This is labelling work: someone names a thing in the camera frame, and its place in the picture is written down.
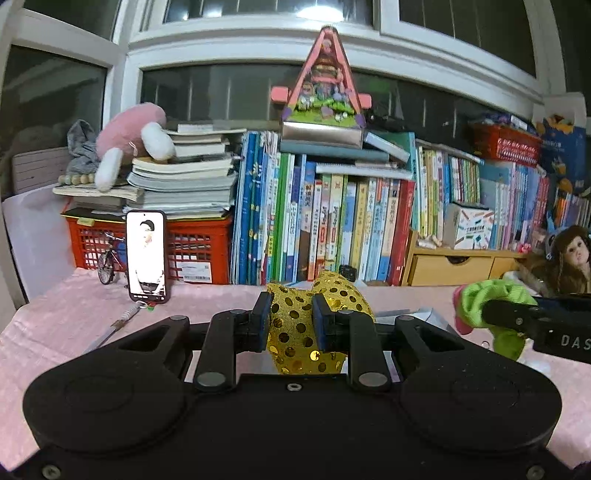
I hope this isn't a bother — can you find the lime green fabric flower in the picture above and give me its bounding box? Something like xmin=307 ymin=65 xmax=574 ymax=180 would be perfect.
xmin=453 ymin=279 xmax=538 ymax=361

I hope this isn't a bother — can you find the gold sequin fabric bow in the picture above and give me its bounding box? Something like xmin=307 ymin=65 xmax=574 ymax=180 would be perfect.
xmin=266 ymin=271 xmax=374 ymax=375

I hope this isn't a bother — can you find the brown haired doll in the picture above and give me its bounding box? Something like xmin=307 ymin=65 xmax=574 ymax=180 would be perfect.
xmin=520 ymin=225 xmax=590 ymax=297

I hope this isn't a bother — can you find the white shallow box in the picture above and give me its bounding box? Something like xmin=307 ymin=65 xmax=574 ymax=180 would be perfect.
xmin=375 ymin=308 xmax=449 ymax=329

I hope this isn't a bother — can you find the red plastic crate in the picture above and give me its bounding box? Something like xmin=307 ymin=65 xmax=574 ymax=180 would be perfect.
xmin=62 ymin=209 xmax=232 ymax=285

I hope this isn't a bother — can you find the wooden drawer organizer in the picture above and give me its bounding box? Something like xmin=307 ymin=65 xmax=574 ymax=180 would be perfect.
xmin=401 ymin=231 xmax=526 ymax=287

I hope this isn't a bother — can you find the row of upright books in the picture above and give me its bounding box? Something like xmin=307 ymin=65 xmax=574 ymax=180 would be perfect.
xmin=229 ymin=131 xmax=417 ymax=286

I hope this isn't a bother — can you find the right row of books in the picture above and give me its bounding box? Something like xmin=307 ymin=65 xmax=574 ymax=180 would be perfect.
xmin=410 ymin=140 xmax=590 ymax=252

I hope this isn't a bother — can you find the white patterned box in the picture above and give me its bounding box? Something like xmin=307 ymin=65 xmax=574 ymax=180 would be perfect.
xmin=443 ymin=202 xmax=495 ymax=250

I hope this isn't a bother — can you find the smartphone on stand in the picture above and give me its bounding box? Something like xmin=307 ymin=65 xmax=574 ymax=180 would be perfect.
xmin=125 ymin=210 xmax=169 ymax=304

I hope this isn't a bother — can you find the miniature bicycle model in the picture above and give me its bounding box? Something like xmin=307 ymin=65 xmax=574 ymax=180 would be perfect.
xmin=97 ymin=232 xmax=127 ymax=285

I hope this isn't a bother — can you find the stack of grey books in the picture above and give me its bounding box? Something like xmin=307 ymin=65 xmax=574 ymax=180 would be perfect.
xmin=123 ymin=123 xmax=246 ymax=220

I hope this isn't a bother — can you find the red basket on books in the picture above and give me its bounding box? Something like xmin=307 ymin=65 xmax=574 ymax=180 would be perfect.
xmin=471 ymin=123 xmax=542 ymax=167

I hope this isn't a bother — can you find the pink plush toy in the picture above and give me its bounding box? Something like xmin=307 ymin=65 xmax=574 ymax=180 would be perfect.
xmin=94 ymin=102 xmax=176 ymax=192

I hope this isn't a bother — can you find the triangular pink toy house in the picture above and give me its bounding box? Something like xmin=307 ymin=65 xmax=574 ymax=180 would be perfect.
xmin=270 ymin=26 xmax=372 ymax=149

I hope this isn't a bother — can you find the grey plush toy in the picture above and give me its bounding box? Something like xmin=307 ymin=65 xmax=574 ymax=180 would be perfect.
xmin=66 ymin=119 xmax=100 ymax=175

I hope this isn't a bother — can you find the phone lanyard strap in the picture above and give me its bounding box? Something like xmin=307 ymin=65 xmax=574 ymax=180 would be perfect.
xmin=82 ymin=301 xmax=151 ymax=354

